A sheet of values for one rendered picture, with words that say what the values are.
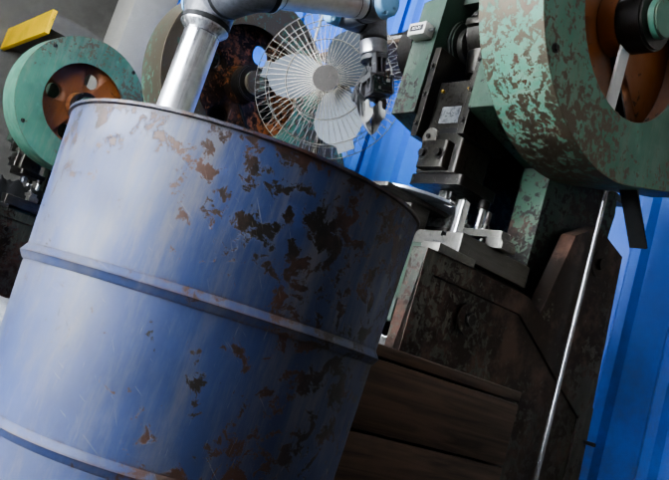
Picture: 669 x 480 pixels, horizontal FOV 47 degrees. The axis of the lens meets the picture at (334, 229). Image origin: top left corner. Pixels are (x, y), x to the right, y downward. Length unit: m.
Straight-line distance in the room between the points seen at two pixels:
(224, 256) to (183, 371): 0.11
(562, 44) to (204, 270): 1.29
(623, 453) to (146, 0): 5.67
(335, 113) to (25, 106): 2.31
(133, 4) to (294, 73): 4.37
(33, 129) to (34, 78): 0.29
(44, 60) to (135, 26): 2.51
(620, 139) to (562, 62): 0.30
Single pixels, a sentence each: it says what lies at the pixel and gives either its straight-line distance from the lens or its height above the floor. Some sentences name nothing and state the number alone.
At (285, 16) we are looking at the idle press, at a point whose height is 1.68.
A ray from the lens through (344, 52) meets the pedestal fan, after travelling 2.98.
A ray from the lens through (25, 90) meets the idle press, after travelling 4.77.
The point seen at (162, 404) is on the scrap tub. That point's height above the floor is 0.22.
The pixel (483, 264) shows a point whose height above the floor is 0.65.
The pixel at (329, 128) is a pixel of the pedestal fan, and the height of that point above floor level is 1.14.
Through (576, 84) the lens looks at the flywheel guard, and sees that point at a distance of 1.87.
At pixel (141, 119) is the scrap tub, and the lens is 0.75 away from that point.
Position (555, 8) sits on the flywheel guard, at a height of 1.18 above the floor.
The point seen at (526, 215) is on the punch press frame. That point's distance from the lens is 2.26.
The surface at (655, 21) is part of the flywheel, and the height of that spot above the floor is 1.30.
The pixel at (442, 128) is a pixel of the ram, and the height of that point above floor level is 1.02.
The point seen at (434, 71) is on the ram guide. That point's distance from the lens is 2.31.
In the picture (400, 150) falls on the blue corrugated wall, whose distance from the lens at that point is 4.15.
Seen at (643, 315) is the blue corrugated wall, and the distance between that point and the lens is 3.09.
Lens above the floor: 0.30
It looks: 10 degrees up
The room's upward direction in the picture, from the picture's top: 17 degrees clockwise
